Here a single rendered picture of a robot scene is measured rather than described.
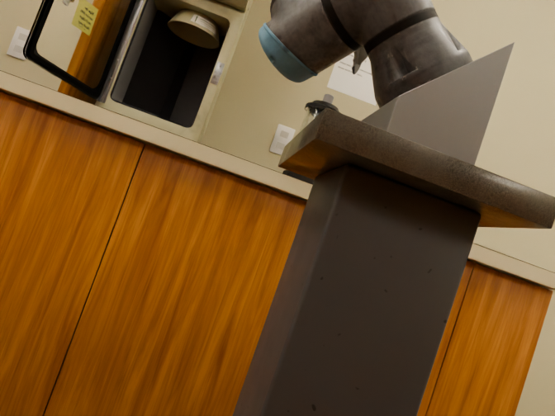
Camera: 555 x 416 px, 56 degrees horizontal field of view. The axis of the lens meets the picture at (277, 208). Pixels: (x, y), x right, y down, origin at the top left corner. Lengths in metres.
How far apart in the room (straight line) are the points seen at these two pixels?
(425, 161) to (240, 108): 1.46
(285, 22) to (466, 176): 0.39
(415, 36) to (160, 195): 0.76
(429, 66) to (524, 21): 1.73
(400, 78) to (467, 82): 0.09
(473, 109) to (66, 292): 1.01
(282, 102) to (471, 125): 1.39
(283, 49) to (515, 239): 1.64
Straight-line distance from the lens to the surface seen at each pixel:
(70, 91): 1.59
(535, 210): 0.72
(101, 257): 1.34
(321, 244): 0.67
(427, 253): 0.71
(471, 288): 1.46
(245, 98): 2.06
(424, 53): 0.78
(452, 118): 0.74
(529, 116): 2.40
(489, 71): 0.78
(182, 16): 1.73
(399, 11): 0.80
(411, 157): 0.64
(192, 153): 1.28
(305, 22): 0.85
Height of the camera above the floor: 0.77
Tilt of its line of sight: 4 degrees up
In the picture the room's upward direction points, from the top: 19 degrees clockwise
